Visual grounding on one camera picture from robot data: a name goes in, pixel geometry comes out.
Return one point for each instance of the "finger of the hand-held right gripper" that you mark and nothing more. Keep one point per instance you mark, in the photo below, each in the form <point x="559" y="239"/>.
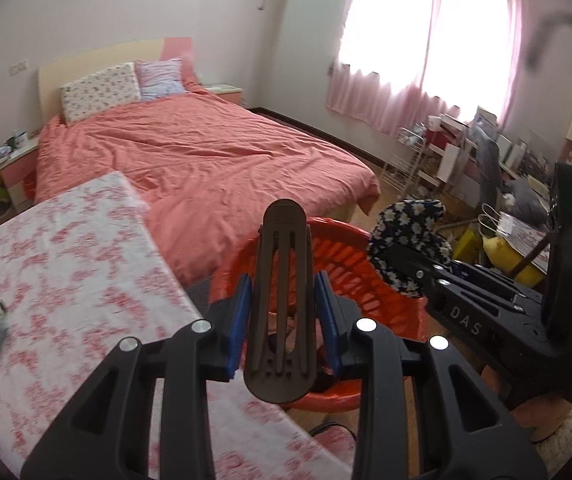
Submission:
<point x="485" y="282"/>
<point x="413" y="267"/>

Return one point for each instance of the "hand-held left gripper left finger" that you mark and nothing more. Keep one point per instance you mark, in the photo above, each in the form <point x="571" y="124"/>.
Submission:
<point x="238" y="330"/>

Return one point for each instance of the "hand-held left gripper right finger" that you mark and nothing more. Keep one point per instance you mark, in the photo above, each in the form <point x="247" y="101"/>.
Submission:
<point x="328" y="325"/>

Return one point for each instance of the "dark floral cloth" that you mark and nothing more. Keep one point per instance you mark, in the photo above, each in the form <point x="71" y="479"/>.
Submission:
<point x="405" y="220"/>

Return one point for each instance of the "orange plastic basket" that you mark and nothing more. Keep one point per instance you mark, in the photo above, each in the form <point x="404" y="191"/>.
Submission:
<point x="350" y="255"/>

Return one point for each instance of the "person's right hand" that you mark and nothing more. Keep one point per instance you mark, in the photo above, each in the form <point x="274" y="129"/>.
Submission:
<point x="540" y="415"/>

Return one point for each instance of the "yellow bag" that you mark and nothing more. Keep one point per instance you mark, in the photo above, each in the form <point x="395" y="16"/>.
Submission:
<point x="503" y="255"/>

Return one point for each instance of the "grey office chair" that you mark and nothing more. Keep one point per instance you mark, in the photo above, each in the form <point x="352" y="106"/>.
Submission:
<point x="490" y="165"/>

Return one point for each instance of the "white desk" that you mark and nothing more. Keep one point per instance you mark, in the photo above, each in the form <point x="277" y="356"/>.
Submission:
<point x="458" y="155"/>

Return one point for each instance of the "bed with coral duvet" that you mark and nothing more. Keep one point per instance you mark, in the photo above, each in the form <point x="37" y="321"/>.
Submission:
<point x="206" y="160"/>

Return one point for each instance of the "pink curtain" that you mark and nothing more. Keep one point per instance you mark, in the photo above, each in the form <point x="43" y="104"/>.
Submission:
<point x="390" y="95"/>

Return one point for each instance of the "pink striped pillow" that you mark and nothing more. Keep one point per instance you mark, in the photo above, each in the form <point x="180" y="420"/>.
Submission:
<point x="161" y="77"/>

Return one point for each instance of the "pink nightstand with clutter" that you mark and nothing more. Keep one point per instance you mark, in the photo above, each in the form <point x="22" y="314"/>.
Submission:
<point x="18" y="170"/>

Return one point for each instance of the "white floral pillow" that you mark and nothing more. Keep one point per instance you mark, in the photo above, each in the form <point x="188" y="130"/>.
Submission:
<point x="98" y="92"/>

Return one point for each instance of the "mug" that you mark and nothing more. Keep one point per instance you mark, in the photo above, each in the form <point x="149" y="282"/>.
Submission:
<point x="20" y="139"/>

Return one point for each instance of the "beige pink headboard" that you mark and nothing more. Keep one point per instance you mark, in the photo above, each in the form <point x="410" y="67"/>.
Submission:
<point x="96" y="55"/>

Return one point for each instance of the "white wall socket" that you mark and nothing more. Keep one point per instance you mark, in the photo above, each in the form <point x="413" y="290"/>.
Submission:
<point x="18" y="67"/>

